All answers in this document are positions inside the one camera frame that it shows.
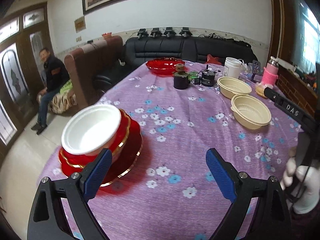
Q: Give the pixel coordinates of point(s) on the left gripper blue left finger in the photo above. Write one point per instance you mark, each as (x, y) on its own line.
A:
(95, 172)

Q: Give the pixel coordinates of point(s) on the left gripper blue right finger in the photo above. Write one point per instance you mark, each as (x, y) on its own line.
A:
(223, 173)

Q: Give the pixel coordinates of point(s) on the large white foam bowl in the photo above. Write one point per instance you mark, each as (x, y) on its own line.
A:
(91, 129)

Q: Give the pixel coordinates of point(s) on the cream plastic bowl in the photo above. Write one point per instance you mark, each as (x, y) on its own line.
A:
(250, 112)
(230, 87)

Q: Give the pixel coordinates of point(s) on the white gloved right hand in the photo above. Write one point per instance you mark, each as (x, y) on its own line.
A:
(308, 187)

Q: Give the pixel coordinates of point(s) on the red plate at table edge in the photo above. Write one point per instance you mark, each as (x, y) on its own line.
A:
(125, 162)

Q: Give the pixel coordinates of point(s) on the bagged snack bowl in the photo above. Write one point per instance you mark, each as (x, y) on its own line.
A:
(259, 89)

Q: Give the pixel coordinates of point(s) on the pink sleeved bottle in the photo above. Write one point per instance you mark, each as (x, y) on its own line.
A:
(270, 74)

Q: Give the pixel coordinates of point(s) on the black phone stand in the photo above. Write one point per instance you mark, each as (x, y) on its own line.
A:
(256, 70)

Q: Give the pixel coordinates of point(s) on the purple floral tablecloth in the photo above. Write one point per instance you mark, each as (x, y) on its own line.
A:
(170, 193)

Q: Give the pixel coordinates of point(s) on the white plastic jar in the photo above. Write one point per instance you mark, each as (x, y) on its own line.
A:
(232, 68)

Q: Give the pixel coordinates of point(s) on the black round tin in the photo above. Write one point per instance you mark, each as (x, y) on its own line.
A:
(208, 78)

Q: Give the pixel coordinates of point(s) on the brown armchair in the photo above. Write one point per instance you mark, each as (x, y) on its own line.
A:
(86, 62)

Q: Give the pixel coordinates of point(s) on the seated man in black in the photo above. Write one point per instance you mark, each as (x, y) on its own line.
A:
(56, 77)

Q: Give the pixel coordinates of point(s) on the dark mug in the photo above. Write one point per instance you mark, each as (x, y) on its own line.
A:
(181, 80)

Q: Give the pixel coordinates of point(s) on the green packet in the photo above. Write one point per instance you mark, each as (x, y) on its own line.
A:
(192, 75)

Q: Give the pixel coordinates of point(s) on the far red plate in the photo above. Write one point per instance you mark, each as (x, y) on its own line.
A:
(165, 66)

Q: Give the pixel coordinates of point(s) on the black leather sofa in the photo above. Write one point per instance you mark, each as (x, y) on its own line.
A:
(136, 51)

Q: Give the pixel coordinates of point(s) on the wooden glass door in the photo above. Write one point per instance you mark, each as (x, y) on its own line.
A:
(23, 34)

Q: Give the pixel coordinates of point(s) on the small wall plaque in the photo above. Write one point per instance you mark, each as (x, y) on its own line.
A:
(80, 24)

